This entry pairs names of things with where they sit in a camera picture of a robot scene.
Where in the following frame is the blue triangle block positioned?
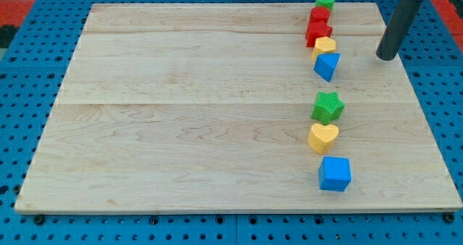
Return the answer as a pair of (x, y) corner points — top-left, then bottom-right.
(314, 53), (341, 82)

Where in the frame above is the green star block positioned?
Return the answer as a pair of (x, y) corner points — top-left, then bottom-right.
(310, 92), (344, 125)

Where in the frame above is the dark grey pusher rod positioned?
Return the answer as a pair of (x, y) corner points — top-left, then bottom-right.
(375, 0), (424, 61)

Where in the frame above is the blue cube block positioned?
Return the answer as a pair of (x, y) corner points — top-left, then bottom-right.
(318, 157), (352, 192)

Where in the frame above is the wooden board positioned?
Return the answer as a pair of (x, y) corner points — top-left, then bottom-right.
(14, 3), (462, 215)

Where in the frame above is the yellow heart block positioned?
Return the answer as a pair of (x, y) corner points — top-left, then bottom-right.
(307, 124), (339, 154)

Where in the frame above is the yellow hexagon block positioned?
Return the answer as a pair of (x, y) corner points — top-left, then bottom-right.
(312, 37), (336, 61)

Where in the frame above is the green cylinder block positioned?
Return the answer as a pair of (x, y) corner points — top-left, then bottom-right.
(315, 0), (336, 12)

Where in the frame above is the red star block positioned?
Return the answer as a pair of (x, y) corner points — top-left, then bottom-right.
(305, 21), (333, 48)

